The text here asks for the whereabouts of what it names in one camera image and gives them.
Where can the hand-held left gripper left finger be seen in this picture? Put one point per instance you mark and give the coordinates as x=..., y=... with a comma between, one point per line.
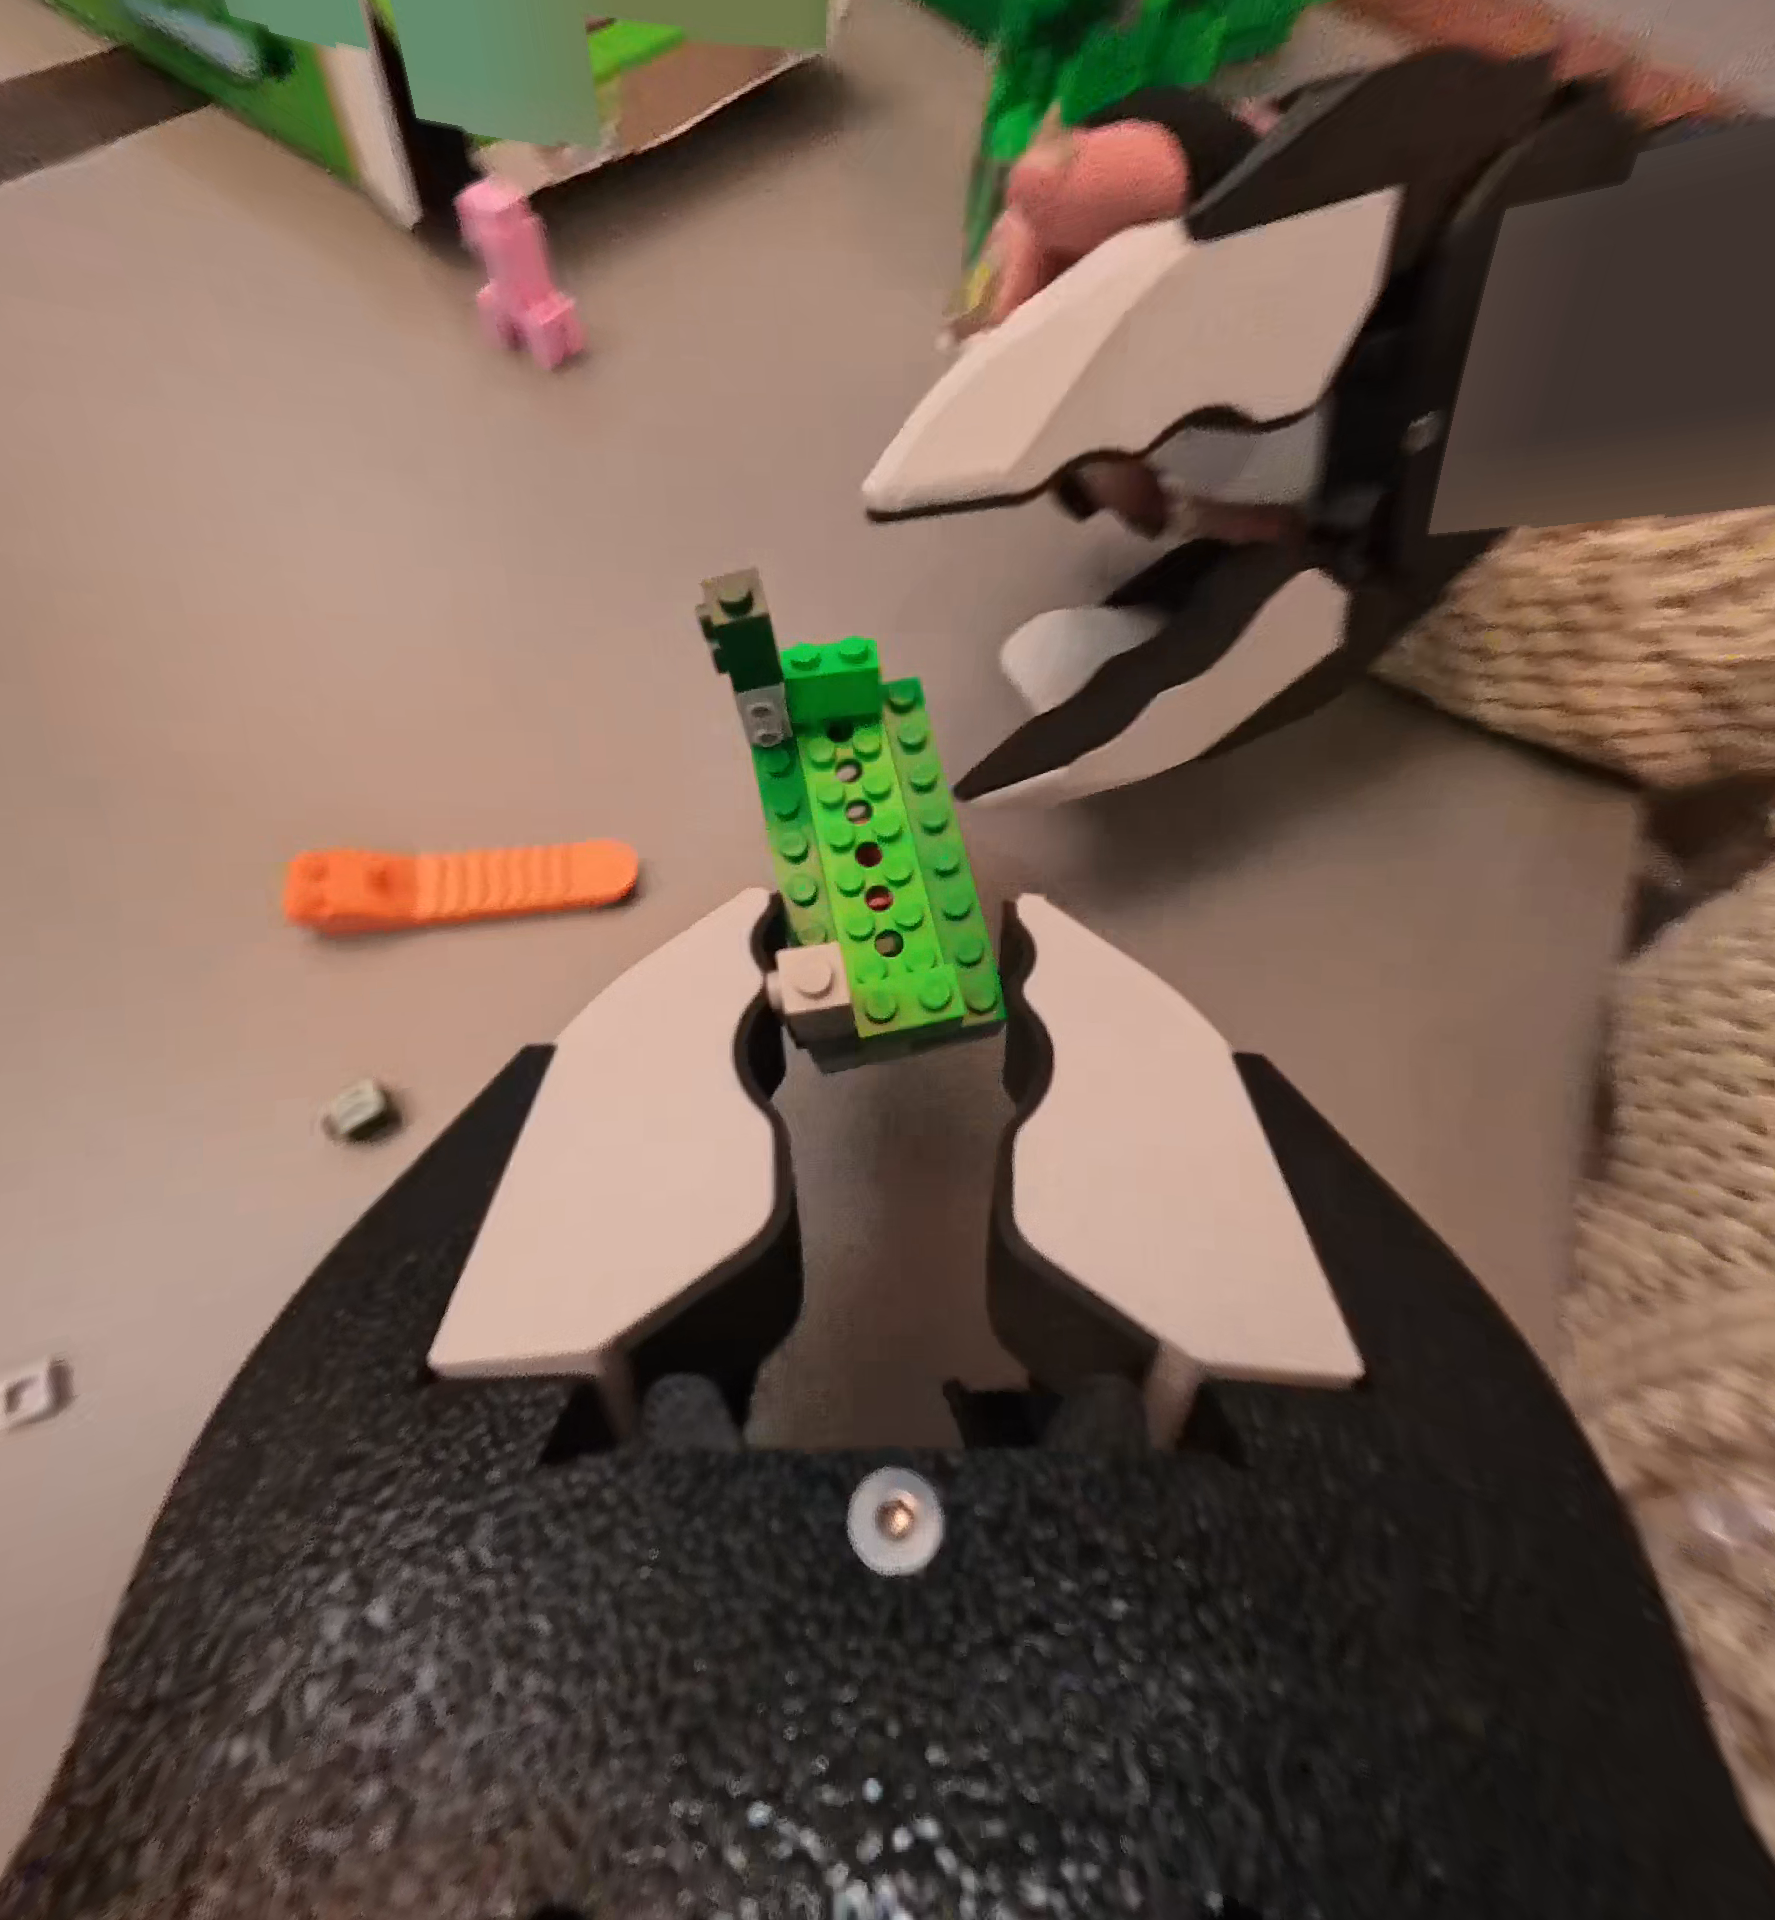
x=617, y=1184

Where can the green lego creeper figure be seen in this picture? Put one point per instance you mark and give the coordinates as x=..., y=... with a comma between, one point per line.
x=1113, y=60

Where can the person's right forearm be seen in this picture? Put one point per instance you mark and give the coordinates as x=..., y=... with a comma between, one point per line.
x=1608, y=645

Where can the small light grey lego piece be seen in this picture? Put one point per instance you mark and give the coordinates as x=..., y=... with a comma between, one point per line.
x=29, y=1393

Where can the green lego assembly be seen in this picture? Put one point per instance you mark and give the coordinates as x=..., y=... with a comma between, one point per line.
x=857, y=900

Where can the orange brick separator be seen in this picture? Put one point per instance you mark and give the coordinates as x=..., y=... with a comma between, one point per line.
x=451, y=888

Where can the pink lego pig figure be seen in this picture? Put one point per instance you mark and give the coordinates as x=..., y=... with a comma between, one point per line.
x=520, y=279

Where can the person's right hand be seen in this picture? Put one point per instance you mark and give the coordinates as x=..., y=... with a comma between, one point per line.
x=1096, y=180

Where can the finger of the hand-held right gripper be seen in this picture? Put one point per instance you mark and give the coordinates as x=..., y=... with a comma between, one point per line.
x=1172, y=347
x=1231, y=675

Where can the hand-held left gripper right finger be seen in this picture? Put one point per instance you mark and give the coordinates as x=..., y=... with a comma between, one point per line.
x=1172, y=1184

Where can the small grey green lego brick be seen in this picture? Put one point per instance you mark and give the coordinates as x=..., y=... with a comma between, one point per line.
x=363, y=1113

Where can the green lego set box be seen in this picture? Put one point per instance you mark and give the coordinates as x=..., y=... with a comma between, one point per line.
x=272, y=106

